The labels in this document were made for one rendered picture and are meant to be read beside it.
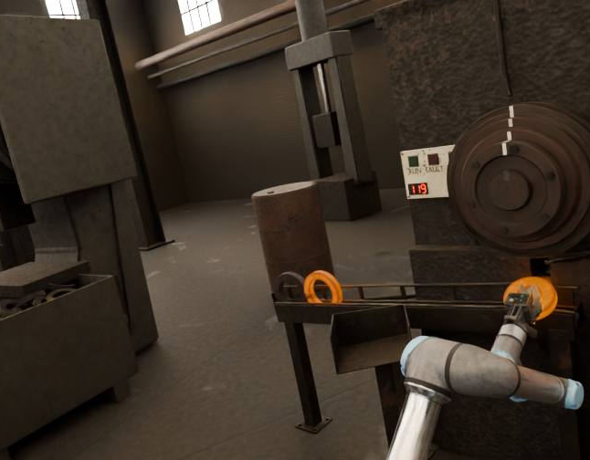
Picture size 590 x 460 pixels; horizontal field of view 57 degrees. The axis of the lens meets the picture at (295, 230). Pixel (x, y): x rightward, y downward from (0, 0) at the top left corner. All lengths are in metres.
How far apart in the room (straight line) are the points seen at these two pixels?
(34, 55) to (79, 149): 0.58
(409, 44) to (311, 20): 5.42
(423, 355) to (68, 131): 2.71
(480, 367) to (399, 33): 1.22
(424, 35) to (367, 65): 7.25
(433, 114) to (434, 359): 0.97
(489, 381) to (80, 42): 3.15
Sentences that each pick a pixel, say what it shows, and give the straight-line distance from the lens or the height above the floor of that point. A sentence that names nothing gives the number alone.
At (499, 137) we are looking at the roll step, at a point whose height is 1.27.
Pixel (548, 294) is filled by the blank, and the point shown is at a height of 0.76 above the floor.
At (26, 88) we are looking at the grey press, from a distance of 3.49.
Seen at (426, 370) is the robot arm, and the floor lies 0.80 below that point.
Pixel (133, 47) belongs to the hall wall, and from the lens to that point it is 13.01.
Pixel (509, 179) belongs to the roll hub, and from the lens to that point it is 1.67.
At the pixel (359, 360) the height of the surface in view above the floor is 0.59.
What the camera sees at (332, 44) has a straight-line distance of 7.09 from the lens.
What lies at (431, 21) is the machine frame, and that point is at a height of 1.66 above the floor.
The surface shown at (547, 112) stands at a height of 1.31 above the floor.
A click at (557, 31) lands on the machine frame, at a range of 1.85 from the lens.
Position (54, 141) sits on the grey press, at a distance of 3.50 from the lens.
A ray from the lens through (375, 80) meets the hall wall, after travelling 9.17.
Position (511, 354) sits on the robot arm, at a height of 0.69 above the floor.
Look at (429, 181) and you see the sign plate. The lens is 2.03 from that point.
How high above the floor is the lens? 1.43
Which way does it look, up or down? 11 degrees down
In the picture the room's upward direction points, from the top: 11 degrees counter-clockwise
